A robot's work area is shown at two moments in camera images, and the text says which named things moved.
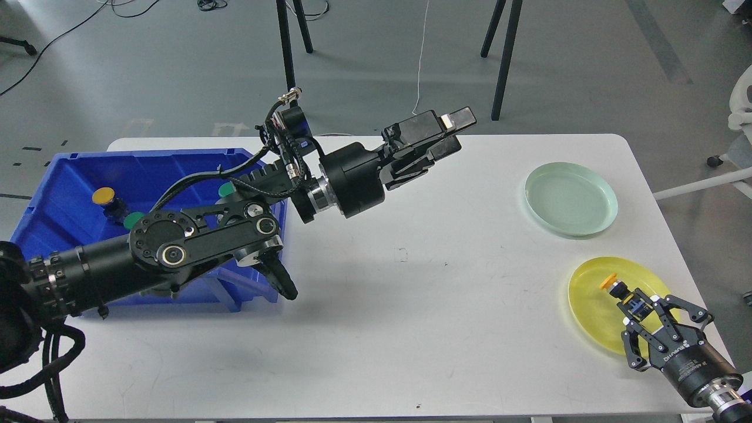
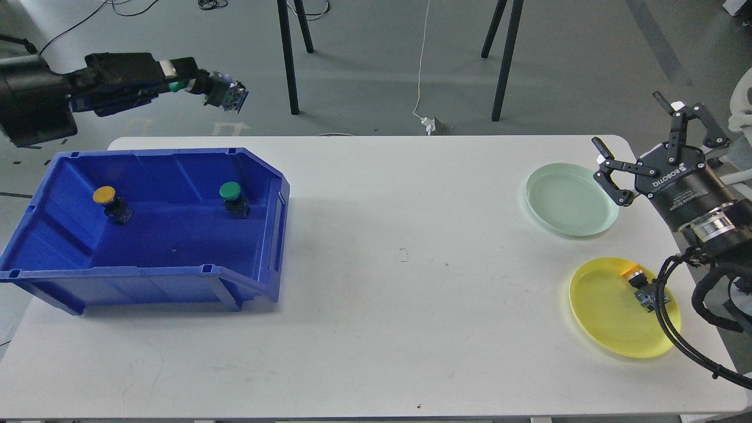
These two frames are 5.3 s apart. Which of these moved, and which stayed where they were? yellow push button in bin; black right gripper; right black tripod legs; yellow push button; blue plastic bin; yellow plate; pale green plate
Moved: black right gripper; yellow push button
Stayed: blue plastic bin; right black tripod legs; yellow plate; pale green plate; yellow push button in bin
